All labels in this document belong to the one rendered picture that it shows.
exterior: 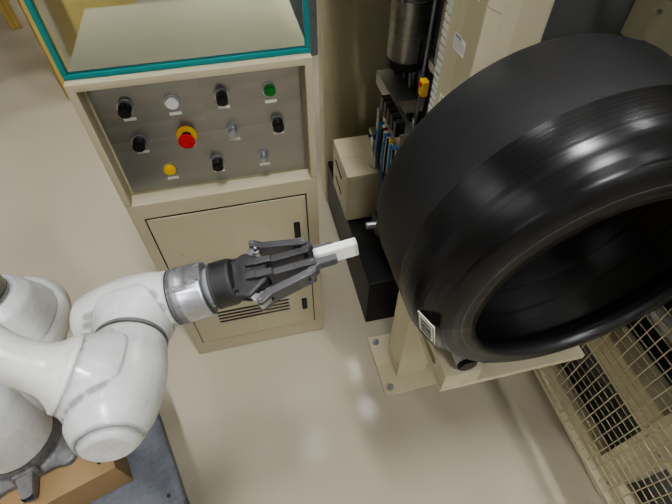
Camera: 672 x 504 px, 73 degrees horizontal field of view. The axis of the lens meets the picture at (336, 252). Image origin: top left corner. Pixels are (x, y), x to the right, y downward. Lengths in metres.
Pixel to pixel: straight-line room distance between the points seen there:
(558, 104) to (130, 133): 0.99
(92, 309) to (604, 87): 0.76
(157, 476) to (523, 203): 1.01
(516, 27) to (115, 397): 0.85
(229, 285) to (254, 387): 1.31
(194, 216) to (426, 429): 1.18
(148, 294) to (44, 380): 0.17
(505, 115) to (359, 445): 1.45
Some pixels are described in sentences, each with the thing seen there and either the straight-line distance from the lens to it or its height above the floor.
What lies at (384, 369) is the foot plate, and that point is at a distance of 1.99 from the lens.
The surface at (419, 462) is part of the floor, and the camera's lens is 1.89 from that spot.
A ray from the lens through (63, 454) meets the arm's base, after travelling 1.22.
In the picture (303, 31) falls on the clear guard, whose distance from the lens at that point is 1.16.
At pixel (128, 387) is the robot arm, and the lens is 0.62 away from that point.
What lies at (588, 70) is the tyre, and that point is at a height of 1.49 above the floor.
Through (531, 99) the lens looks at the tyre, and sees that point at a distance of 0.70.
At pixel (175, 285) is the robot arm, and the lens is 0.72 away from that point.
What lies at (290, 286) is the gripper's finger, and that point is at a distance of 0.69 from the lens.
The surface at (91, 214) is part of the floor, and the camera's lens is 2.84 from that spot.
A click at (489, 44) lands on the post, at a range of 0.93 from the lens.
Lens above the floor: 1.81
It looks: 51 degrees down
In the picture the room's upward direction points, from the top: straight up
